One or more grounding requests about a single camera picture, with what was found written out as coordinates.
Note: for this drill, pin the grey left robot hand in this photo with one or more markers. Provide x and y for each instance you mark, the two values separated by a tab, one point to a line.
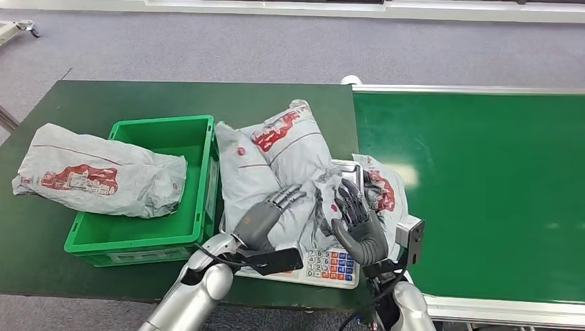
258	221

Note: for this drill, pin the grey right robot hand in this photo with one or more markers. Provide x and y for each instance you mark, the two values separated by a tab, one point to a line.
363	237

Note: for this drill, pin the large grey courier package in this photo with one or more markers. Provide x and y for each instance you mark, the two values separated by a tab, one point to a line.
274	155

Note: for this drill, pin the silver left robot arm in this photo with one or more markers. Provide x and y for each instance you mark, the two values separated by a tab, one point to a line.
196	292

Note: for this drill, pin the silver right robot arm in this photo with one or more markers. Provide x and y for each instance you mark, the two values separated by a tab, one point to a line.
411	306

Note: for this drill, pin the white electronic weighing scale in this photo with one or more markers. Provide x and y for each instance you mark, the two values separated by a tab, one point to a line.
329	269

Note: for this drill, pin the small grey courier package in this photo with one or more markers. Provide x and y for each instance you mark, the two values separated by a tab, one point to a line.
388	192

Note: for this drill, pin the long grey courier package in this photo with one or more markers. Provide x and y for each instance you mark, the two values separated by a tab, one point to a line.
96	173

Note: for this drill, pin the green plastic crate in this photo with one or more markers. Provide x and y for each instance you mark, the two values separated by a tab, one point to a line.
137	233

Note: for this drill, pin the green conveyor belt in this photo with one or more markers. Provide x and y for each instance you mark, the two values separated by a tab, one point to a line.
480	182

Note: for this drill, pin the cart with caster wheel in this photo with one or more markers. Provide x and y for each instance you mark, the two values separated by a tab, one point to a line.
18	28

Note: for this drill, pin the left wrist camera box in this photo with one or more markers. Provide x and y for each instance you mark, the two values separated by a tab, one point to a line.
279	261

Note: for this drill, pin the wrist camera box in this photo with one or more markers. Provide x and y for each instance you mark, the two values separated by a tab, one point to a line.
411	235
279	261

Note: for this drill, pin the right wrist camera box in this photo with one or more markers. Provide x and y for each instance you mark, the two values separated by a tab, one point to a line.
411	235

